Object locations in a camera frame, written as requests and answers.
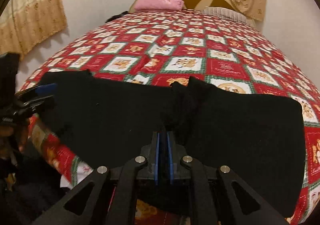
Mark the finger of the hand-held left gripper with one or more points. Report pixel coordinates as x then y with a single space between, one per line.
43 89
37 105

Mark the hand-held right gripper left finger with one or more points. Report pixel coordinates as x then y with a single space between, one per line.
156 160

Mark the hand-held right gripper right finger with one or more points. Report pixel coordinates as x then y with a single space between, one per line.
171 160

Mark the black pants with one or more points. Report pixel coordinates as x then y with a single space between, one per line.
225 127

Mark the person's left hand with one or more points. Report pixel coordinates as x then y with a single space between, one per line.
11 135

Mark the narrow beige window curtain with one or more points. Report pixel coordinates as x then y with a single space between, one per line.
32 14

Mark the dark cloth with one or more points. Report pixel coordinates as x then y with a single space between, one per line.
32 195

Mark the red printed bedspread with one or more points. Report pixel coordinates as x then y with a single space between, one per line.
187 62

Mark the dark object on bed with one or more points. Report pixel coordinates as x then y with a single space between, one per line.
116 16

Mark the pink pillow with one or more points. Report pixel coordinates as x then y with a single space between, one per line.
160 2

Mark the striped pillow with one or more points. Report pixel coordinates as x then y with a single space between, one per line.
222 13

